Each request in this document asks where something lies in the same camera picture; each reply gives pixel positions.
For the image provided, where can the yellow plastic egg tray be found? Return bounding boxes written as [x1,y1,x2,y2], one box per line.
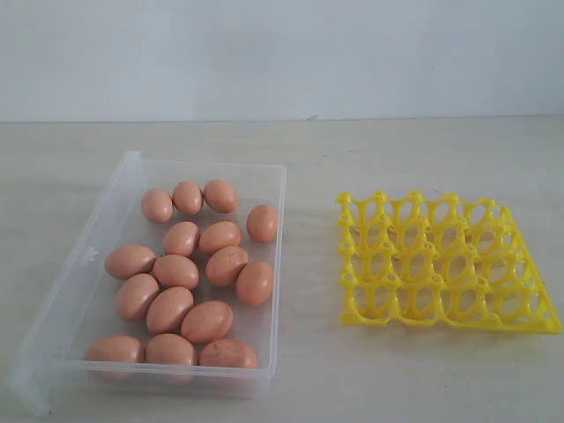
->
[338,191,562,334]

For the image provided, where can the clear plastic bin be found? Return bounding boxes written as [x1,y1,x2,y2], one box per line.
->
[9,152,286,416]

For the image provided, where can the brown egg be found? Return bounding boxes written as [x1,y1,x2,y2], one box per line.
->
[84,335,145,363]
[205,246,249,286]
[235,261,275,306]
[104,244,156,280]
[246,204,278,243]
[163,221,200,257]
[146,286,194,335]
[204,179,240,213]
[145,333,197,366]
[198,338,259,389]
[198,221,242,255]
[152,255,199,290]
[172,181,204,216]
[141,189,174,224]
[181,301,234,344]
[116,273,160,321]

